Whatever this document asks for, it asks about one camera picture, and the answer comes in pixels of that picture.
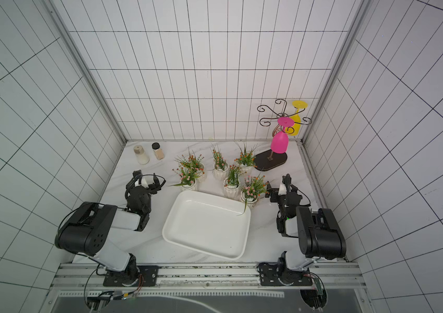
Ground pink flower white pot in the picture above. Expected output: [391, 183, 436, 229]
[240, 176, 268, 209]

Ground red flower white pot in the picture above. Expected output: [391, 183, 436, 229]
[223, 164, 242, 200]

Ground white rectangular storage tray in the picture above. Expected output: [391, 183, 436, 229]
[162, 190, 251, 260]

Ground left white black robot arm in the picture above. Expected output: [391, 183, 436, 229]
[54, 170, 166, 287]

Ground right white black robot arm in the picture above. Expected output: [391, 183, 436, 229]
[257, 174, 347, 288]

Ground white spice jar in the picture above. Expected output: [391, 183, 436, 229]
[133, 145, 150, 165]

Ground black metal glass rack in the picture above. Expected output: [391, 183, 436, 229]
[254, 99, 311, 172]

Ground black lid spice jar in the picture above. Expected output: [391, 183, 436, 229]
[152, 142, 165, 160]

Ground back right flower pot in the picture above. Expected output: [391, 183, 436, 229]
[234, 144, 257, 176]

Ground pink wine glass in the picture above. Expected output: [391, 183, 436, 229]
[270, 117, 295, 154]

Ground back left flower pot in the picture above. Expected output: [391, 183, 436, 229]
[175, 151, 206, 182]

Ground front left flower pot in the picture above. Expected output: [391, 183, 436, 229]
[173, 165, 203, 191]

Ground yellow wine glass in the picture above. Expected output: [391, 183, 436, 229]
[286, 100, 308, 136]

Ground back middle flower pot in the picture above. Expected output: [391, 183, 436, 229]
[212, 146, 229, 181]

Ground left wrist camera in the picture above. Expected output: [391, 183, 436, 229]
[138, 177, 148, 189]

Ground aluminium mounting rail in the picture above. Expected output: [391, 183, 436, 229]
[51, 262, 367, 291]

